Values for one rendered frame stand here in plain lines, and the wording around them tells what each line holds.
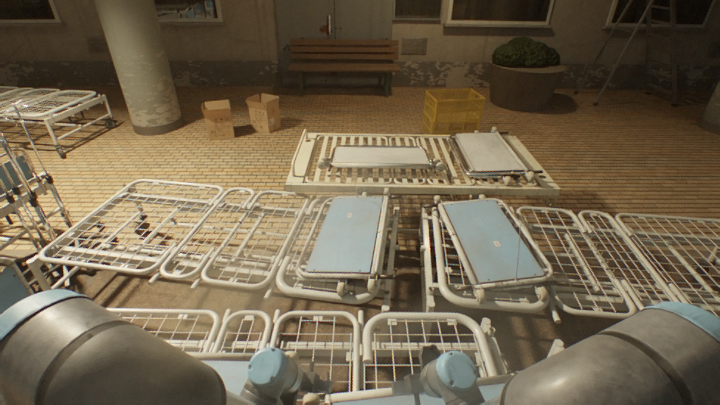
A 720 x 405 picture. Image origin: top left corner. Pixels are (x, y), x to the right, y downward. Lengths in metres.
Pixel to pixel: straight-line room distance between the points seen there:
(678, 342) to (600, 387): 0.10
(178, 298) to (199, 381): 2.31
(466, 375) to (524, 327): 1.62
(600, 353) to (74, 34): 8.10
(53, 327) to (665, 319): 0.67
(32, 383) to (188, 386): 0.14
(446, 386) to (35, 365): 0.79
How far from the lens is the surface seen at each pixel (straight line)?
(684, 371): 0.51
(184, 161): 4.52
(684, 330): 0.54
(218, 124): 4.84
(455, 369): 1.00
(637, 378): 0.47
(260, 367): 1.00
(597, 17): 7.72
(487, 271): 2.03
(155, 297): 2.86
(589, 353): 0.48
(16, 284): 2.07
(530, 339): 2.56
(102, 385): 0.47
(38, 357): 0.51
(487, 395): 1.63
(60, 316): 0.53
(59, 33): 8.31
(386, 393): 1.56
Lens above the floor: 1.89
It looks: 30 degrees down
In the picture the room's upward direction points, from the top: 1 degrees clockwise
